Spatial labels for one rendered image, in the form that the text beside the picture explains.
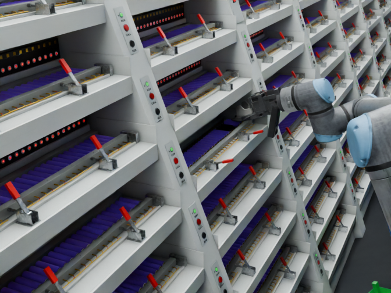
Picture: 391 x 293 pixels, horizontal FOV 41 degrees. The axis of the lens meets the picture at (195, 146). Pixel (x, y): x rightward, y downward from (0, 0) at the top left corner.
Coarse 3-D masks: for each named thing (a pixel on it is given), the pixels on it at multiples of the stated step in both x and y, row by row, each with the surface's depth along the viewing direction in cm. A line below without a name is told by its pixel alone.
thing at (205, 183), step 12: (228, 108) 203; (252, 120) 198; (264, 120) 198; (252, 132) 191; (264, 132) 196; (240, 144) 181; (252, 144) 185; (228, 156) 171; (240, 156) 176; (228, 168) 168; (204, 180) 155; (216, 180) 160; (204, 192) 153
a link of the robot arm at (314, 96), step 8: (312, 80) 177; (320, 80) 174; (296, 88) 178; (304, 88) 176; (312, 88) 174; (320, 88) 173; (328, 88) 175; (296, 96) 177; (304, 96) 176; (312, 96) 175; (320, 96) 173; (328, 96) 173; (296, 104) 178; (304, 104) 177; (312, 104) 176; (320, 104) 175; (328, 104) 176; (312, 112) 177
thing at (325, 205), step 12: (324, 180) 268; (336, 180) 269; (324, 192) 258; (336, 192) 253; (312, 204) 243; (324, 204) 247; (336, 204) 251; (312, 216) 237; (324, 216) 237; (312, 228) 228; (324, 228) 231
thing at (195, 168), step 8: (248, 120) 196; (240, 128) 189; (232, 136) 182; (216, 144) 175; (224, 144) 177; (232, 144) 179; (208, 152) 169; (216, 152) 172; (200, 160) 163; (192, 168) 158; (200, 168) 161
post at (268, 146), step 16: (192, 0) 194; (208, 0) 191; (224, 0) 188; (240, 32) 193; (224, 48) 195; (240, 48) 192; (256, 64) 199; (256, 80) 197; (272, 144) 200; (288, 160) 209; (272, 192) 208; (288, 192) 205; (304, 208) 214; (304, 240) 209; (320, 256) 219
